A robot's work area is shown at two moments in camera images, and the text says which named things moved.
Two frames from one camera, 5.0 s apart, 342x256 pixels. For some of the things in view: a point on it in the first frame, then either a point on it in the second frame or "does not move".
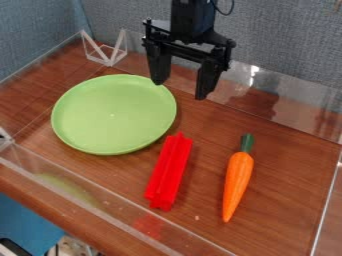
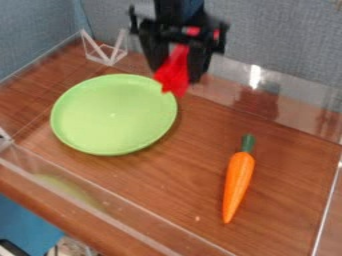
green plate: [114, 114] does not move
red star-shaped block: [168, 172] -> [172, 74]
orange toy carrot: [240, 165] does not move
